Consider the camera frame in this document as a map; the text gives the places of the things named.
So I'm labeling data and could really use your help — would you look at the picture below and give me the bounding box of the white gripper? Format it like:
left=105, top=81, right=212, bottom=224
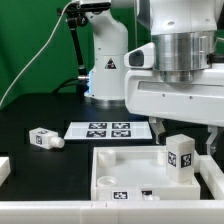
left=125, top=63, right=224, bottom=155

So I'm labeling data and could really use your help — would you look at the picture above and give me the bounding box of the white square tabletop part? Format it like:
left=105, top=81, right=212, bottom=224
left=91, top=146, right=201, bottom=201

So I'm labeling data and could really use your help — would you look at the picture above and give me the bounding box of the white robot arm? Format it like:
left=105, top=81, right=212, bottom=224
left=80, top=0, right=224, bottom=140

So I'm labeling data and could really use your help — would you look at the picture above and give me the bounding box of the white obstacle fence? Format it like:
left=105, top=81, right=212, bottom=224
left=0, top=156, right=224, bottom=224

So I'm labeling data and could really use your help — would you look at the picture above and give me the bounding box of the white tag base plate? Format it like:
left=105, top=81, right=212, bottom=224
left=64, top=122, right=152, bottom=140

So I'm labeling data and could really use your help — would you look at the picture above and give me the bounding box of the black cable on table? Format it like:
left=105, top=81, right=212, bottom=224
left=52, top=77, right=89, bottom=94

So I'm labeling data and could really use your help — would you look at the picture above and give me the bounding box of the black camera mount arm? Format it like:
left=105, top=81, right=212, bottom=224
left=57, top=3, right=96, bottom=83

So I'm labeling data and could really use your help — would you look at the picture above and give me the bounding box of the white cable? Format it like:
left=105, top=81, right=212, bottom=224
left=0, top=0, right=77, bottom=108

